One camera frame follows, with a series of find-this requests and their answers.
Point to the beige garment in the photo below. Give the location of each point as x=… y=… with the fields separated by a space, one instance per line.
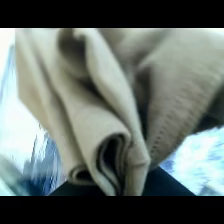
x=100 y=100

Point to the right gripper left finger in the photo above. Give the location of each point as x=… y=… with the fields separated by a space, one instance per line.
x=76 y=190

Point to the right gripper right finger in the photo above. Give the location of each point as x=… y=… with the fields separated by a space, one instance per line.
x=166 y=185

